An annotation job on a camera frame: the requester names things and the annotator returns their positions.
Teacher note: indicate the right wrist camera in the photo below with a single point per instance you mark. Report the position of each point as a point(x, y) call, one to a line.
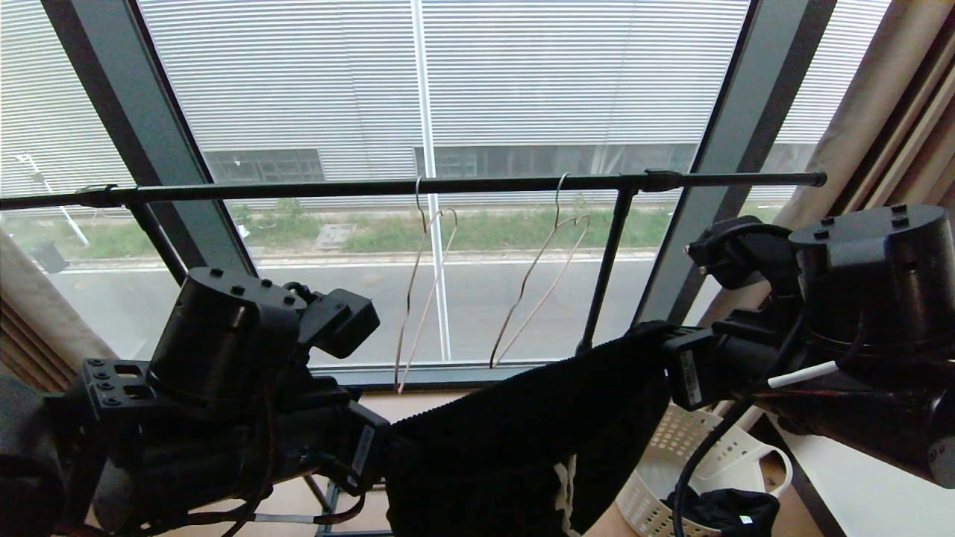
point(739, 257)

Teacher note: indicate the black shorts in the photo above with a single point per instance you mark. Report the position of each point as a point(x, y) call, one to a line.
point(507, 447)

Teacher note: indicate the black garment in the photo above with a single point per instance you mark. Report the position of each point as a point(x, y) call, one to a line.
point(716, 514)

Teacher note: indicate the pink clothes hanger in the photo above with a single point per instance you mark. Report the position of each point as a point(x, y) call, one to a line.
point(494, 362)
point(400, 382)

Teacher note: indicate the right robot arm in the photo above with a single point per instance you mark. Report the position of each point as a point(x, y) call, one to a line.
point(873, 283)

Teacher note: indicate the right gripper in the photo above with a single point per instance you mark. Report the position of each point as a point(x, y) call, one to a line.
point(731, 358)

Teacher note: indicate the window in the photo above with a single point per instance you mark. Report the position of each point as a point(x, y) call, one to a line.
point(522, 89)

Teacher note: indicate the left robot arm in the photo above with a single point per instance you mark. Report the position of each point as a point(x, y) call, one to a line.
point(216, 335)

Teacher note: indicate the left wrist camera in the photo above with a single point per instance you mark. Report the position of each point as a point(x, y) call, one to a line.
point(343, 321)

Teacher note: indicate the white laundry basket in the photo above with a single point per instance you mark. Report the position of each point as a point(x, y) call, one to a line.
point(649, 485)

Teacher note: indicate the black clothes rack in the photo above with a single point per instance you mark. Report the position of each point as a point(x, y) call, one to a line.
point(298, 187)

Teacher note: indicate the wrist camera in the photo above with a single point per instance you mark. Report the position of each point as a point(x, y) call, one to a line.
point(739, 257)
point(343, 321)

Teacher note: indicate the beige curtain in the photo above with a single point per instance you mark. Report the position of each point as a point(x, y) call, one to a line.
point(865, 134)
point(37, 313)

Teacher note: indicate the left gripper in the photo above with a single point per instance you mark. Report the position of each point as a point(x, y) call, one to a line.
point(328, 440)

